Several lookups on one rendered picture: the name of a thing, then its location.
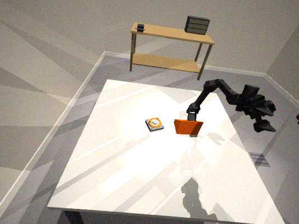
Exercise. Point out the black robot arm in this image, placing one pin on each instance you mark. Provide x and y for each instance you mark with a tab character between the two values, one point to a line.
232	97

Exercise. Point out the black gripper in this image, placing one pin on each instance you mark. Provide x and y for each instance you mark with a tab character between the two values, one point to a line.
255	108

